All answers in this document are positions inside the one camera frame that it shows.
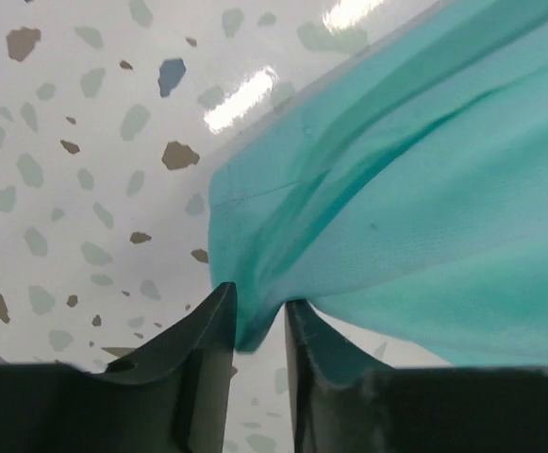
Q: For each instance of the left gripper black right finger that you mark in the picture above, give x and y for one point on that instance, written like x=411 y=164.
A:
x=345 y=400

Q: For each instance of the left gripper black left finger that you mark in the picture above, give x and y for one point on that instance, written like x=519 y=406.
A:
x=168 y=395

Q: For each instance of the teal t shirt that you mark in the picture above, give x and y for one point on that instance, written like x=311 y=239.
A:
x=409 y=198

